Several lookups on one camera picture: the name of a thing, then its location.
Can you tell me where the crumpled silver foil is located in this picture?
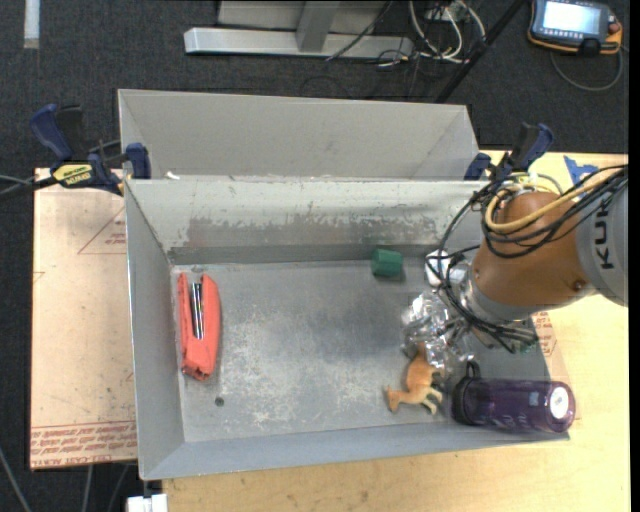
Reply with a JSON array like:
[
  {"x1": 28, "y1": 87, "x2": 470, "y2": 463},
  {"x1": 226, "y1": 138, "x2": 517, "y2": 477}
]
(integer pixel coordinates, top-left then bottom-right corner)
[{"x1": 399, "y1": 291, "x2": 476, "y2": 374}]

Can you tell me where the purple plastic bottle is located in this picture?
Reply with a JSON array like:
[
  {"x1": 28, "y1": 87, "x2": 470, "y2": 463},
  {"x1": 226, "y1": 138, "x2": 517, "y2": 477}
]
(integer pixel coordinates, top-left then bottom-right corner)
[{"x1": 450, "y1": 360, "x2": 577, "y2": 435}]

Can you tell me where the orange toy animal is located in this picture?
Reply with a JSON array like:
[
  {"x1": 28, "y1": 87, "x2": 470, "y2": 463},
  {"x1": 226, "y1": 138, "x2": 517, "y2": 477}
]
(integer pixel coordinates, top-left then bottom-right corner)
[{"x1": 382, "y1": 341, "x2": 446, "y2": 416}]

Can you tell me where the dark green block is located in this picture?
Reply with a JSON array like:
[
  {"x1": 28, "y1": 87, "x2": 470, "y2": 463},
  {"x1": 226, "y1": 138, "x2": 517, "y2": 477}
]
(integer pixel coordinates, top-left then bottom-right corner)
[{"x1": 370, "y1": 247, "x2": 405, "y2": 279}]

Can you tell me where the grey metal bin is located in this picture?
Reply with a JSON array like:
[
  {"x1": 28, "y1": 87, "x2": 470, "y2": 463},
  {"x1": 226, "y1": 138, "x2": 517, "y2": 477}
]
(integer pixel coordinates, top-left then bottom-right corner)
[{"x1": 117, "y1": 88, "x2": 572, "y2": 482}]

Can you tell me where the red stapler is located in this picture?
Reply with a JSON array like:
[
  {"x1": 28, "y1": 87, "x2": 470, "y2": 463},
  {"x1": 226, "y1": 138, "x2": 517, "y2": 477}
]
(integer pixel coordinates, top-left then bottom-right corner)
[{"x1": 176, "y1": 271, "x2": 223, "y2": 382}]

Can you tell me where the brown cardboard board, red print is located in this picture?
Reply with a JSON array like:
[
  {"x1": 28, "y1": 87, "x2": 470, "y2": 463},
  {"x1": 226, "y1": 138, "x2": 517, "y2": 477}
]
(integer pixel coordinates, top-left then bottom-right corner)
[{"x1": 28, "y1": 167, "x2": 140, "y2": 471}]

